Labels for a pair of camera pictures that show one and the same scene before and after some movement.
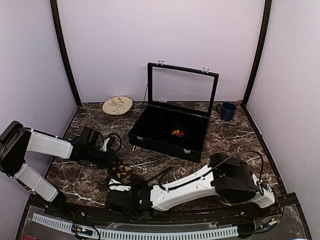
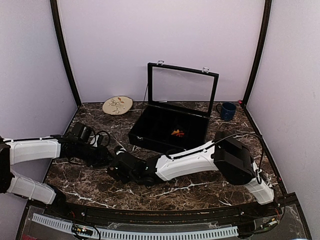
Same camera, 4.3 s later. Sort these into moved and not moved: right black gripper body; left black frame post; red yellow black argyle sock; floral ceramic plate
Moved: right black gripper body
Not moved: red yellow black argyle sock; floral ceramic plate; left black frame post
